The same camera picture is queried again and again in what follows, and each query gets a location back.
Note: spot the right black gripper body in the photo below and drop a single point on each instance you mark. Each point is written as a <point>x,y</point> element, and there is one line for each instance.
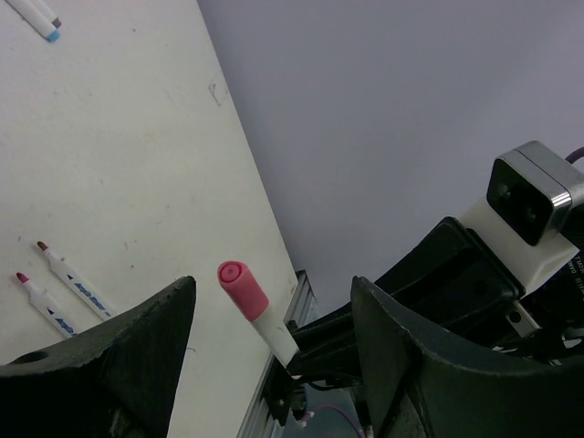
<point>450,278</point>

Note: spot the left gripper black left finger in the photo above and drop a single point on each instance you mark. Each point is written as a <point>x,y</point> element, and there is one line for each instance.
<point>117,379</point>

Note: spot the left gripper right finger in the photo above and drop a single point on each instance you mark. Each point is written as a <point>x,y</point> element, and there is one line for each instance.
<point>457,388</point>

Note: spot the purple capped marker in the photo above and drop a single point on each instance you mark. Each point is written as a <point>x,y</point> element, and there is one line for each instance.
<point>47,307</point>

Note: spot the brown capped marker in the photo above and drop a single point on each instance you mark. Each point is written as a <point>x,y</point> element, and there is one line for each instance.
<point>80,286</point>

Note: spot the pink capped marker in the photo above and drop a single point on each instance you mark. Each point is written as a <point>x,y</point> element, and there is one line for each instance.
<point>239,283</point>

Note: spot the light blue capped marker right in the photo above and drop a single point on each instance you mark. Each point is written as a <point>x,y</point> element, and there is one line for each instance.
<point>35,19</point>

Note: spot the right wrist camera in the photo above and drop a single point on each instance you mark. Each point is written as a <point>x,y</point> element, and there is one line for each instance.
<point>531,217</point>

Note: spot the aluminium rail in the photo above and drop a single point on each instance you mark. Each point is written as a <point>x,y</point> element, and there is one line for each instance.
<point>278,392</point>

